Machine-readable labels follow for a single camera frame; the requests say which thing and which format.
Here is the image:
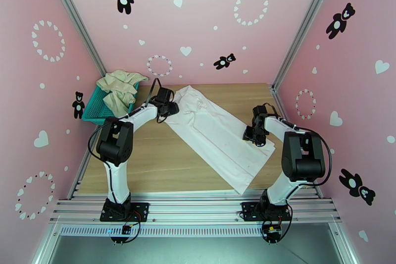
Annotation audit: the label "white t-shirt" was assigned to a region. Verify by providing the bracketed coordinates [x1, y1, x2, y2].
[165, 85, 277, 195]

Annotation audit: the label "beige shorts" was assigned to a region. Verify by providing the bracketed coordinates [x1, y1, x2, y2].
[96, 69, 149, 117]

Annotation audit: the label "teal plastic laundry basket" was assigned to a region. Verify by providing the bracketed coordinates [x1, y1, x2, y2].
[81, 82, 141, 126]

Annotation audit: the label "circuit board with yellow connector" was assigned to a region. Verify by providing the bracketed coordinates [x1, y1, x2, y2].
[263, 224, 282, 242]

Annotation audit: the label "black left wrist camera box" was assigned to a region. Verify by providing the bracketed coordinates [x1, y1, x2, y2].
[153, 86, 175, 104]

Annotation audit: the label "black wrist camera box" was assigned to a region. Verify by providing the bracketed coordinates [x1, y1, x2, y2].
[253, 105, 270, 118]
[153, 86, 175, 104]

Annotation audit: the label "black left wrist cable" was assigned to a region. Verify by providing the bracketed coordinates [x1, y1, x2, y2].
[145, 78, 163, 109]

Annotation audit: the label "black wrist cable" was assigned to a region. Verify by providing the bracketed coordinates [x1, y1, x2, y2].
[145, 78, 163, 109]
[263, 103, 297, 131]

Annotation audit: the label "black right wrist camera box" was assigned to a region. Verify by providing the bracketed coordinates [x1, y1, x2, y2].
[253, 105, 270, 118]

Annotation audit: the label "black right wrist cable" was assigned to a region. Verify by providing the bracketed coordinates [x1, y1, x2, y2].
[263, 103, 297, 131]

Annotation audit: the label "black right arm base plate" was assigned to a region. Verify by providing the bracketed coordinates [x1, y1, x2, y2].
[241, 202, 292, 222]

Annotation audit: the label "black right arm loop cable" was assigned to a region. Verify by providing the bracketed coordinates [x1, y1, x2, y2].
[304, 128, 333, 186]

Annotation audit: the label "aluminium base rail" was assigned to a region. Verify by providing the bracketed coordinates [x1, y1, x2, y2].
[49, 190, 343, 237]

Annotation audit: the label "black right base cable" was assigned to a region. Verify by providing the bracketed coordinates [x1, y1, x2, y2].
[261, 207, 293, 244]

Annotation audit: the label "black base cable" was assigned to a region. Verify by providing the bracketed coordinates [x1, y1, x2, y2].
[261, 207, 293, 244]
[111, 210, 145, 244]

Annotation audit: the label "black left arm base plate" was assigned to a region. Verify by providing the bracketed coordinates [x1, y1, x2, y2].
[100, 203, 150, 222]

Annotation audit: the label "aluminium corner post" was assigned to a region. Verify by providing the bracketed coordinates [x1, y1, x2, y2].
[42, 0, 109, 77]
[272, 0, 338, 87]

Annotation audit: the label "black left base cable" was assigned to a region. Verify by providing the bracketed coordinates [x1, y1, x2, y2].
[111, 210, 145, 244]

